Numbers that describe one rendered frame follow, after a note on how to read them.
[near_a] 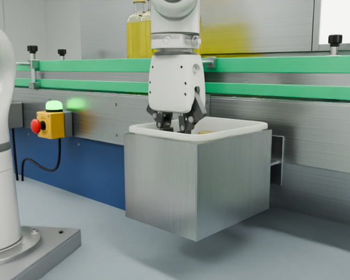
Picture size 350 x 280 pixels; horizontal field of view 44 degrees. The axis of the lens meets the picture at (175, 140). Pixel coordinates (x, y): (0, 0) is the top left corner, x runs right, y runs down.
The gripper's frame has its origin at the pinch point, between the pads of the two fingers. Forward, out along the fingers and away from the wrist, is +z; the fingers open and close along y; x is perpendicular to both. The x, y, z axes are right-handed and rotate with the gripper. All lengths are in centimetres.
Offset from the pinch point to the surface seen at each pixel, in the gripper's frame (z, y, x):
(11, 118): 3, 76, -9
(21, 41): -53, 601, -304
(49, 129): 3.5, 49.4, -5.1
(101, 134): 4.2, 36.0, -11.9
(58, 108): -2, 50, -9
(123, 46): -20, 62, -43
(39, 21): -88, 600, -337
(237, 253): 23.5, -6.5, -11.4
